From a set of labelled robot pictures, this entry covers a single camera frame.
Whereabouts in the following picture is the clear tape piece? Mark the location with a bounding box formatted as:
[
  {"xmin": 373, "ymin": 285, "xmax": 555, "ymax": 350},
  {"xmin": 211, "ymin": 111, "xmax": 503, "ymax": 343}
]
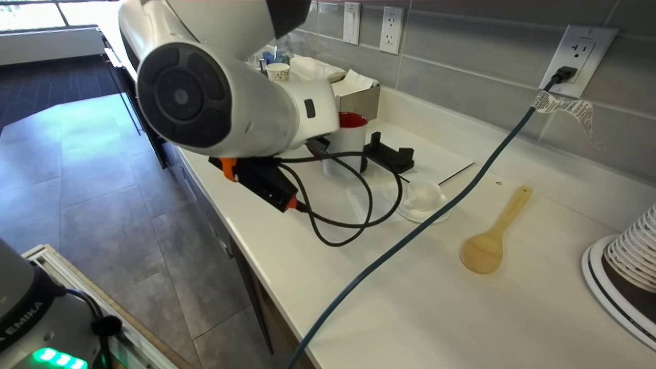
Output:
[{"xmin": 530, "ymin": 89, "xmax": 593, "ymax": 134}]

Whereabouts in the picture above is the white wall switch plate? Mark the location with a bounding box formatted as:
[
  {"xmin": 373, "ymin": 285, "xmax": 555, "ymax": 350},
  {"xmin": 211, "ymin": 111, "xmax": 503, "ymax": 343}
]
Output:
[{"xmin": 339, "ymin": 0, "xmax": 362, "ymax": 46}]

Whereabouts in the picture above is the teal power cable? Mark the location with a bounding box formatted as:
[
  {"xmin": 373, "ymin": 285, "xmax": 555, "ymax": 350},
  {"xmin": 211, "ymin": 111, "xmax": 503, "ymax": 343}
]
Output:
[{"xmin": 285, "ymin": 66, "xmax": 580, "ymax": 369}]

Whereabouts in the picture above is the blue sponge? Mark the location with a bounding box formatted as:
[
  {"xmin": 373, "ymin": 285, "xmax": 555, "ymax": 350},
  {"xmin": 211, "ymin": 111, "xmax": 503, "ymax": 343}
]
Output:
[{"xmin": 260, "ymin": 44, "xmax": 282, "ymax": 67}]

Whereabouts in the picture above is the grey robot base green light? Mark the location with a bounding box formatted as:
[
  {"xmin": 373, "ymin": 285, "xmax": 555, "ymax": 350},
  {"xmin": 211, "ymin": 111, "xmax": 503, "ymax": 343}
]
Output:
[{"xmin": 0, "ymin": 238, "xmax": 93, "ymax": 369}]

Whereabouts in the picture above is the black wrist camera orange mount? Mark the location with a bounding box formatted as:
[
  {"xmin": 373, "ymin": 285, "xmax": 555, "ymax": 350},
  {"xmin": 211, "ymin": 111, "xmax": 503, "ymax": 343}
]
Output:
[{"xmin": 206, "ymin": 154, "xmax": 303, "ymax": 213}]

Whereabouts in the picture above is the wooden spoon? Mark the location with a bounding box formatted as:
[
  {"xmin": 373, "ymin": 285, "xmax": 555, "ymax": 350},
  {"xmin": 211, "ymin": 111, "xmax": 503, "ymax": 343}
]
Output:
[{"xmin": 456, "ymin": 184, "xmax": 534, "ymax": 276}]

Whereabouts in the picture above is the white metal cart frame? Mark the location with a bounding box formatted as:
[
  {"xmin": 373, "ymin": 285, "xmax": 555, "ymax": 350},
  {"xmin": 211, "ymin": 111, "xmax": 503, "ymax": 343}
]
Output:
[{"xmin": 22, "ymin": 243, "xmax": 197, "ymax": 369}]

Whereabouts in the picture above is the white saucer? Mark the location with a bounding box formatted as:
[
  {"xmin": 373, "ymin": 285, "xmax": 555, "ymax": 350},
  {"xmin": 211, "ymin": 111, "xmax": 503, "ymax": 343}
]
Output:
[{"xmin": 397, "ymin": 178, "xmax": 450, "ymax": 225}]

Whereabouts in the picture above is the metal napkin holder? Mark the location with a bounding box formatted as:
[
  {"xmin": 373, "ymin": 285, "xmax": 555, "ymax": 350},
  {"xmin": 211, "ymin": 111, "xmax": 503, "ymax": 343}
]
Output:
[{"xmin": 330, "ymin": 67, "xmax": 383, "ymax": 131}]

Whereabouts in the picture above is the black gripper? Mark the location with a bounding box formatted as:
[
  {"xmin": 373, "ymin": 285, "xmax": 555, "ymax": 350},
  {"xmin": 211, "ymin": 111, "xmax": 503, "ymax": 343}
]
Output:
[{"xmin": 303, "ymin": 134, "xmax": 335, "ymax": 164}]

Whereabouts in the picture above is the thin metal stick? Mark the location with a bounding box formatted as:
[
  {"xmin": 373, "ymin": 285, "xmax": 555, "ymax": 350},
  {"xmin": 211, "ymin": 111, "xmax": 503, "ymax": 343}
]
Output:
[{"xmin": 397, "ymin": 159, "xmax": 478, "ymax": 188}]

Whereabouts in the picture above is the white wall outlet with plug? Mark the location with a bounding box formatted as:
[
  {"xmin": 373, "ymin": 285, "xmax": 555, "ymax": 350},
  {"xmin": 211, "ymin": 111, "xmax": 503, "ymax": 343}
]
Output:
[{"xmin": 539, "ymin": 24, "xmax": 621, "ymax": 101}]

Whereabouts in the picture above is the white paper towel stack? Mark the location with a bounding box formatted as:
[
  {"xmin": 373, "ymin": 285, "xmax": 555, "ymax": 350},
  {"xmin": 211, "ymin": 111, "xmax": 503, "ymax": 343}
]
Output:
[{"xmin": 288, "ymin": 52, "xmax": 347, "ymax": 88}]

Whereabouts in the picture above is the dark floor mat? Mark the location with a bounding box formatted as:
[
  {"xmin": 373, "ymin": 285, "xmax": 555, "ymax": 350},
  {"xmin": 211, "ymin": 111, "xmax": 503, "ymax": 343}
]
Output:
[{"xmin": 0, "ymin": 56, "xmax": 134, "ymax": 131}]

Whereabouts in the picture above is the clear bottle green cap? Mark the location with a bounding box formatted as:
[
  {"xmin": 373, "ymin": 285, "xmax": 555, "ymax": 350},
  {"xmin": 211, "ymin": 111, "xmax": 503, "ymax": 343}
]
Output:
[{"xmin": 275, "ymin": 31, "xmax": 294, "ymax": 66}]

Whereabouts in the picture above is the white plate stack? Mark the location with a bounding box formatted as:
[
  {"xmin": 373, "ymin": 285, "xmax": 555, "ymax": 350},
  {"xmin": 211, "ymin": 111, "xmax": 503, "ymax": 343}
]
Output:
[{"xmin": 580, "ymin": 234, "xmax": 656, "ymax": 354}]

